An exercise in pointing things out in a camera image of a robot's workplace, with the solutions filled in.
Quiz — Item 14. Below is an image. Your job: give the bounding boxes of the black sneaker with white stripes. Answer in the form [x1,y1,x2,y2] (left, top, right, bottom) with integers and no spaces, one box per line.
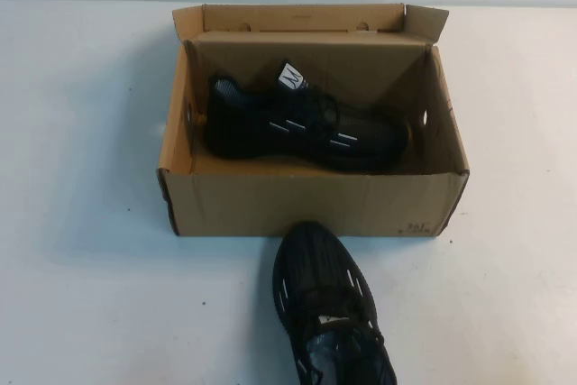
[201,59,412,173]
[272,220,398,385]

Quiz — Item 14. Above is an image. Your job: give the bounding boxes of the brown cardboard shoe box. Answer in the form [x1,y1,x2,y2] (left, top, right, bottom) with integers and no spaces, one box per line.
[156,3,471,238]

